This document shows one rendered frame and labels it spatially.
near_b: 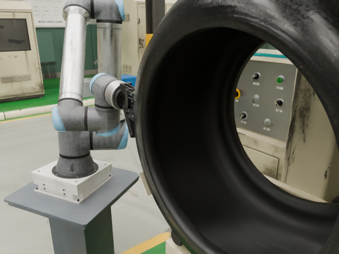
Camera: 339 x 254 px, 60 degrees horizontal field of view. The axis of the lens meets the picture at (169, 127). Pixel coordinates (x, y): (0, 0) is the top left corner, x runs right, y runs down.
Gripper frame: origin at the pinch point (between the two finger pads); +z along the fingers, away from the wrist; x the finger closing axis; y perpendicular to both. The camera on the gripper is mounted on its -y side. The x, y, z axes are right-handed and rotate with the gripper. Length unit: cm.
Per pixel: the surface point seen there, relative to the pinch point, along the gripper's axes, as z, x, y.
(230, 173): 15.8, 14.5, -12.4
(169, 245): 17.3, -8.5, -25.3
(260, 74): -16, 69, 4
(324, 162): 34.2, 28.5, -3.6
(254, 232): 31.1, 6.9, -18.5
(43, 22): -755, 206, -59
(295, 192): 30.3, 26.4, -14.8
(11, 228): -133, -24, -130
